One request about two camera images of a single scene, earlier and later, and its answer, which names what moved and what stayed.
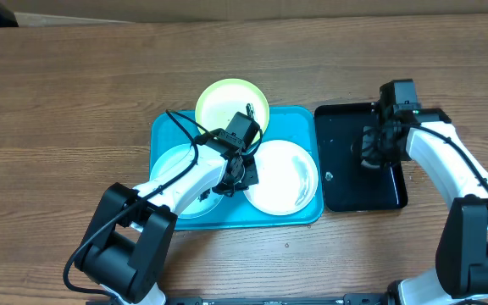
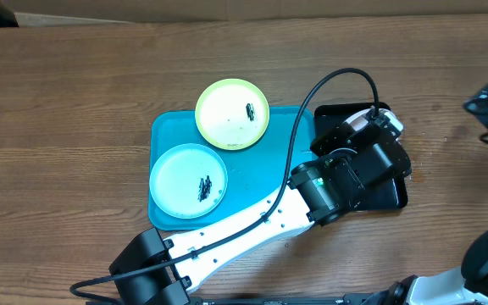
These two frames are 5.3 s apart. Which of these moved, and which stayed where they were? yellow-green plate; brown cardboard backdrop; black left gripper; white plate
Moved: black left gripper; white plate
Stayed: yellow-green plate; brown cardboard backdrop
